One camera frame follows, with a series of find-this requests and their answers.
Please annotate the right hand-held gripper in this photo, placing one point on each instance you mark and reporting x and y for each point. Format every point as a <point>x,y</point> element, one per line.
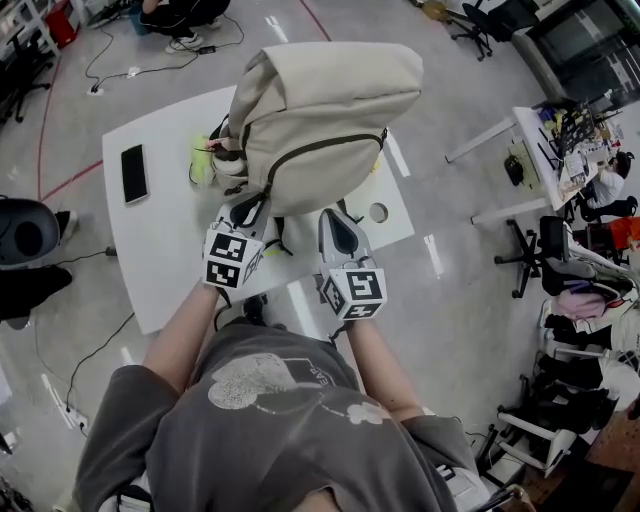
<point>357,290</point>

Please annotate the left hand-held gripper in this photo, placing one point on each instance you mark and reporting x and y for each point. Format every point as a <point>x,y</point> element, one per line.
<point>230,260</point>

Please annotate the beige backpack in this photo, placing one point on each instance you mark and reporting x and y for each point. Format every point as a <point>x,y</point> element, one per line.
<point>325,110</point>

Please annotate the person's left forearm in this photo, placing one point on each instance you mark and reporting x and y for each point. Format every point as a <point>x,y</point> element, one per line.
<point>175,340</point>

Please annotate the person's right forearm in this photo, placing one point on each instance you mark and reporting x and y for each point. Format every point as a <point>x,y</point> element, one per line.
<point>380,370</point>

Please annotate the yellow-green plush toy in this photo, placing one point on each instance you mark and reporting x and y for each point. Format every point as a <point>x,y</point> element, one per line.
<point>202,162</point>

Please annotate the person's black shoe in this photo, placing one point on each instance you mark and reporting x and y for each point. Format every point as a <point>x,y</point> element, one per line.
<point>256,310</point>

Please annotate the black smartphone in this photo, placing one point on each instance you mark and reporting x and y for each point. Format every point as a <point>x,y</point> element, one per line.
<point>135,174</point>

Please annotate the black power adapter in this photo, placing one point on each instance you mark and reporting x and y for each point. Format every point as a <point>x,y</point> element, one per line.
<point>207,50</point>

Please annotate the black office chair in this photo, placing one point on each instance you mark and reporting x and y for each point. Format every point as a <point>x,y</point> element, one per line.
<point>22,70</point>
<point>480,22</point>
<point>537,250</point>

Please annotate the person's grey printed t-shirt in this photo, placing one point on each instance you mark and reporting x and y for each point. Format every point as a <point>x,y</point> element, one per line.
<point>280,450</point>

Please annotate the white cluttered desk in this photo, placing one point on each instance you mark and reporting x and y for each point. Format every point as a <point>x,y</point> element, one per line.
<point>545,155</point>

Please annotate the pile of clothes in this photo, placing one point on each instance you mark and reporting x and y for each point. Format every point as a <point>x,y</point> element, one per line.
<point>590,300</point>

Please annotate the white power strip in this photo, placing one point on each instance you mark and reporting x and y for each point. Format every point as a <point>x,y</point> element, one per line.
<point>65,405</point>

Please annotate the red box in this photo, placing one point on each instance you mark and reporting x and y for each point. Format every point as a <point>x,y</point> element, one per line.
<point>62,22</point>

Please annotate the white chair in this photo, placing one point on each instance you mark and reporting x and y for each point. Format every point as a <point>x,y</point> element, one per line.
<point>540,440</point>

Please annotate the black glass door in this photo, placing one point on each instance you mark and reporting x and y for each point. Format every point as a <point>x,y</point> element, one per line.
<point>590,45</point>

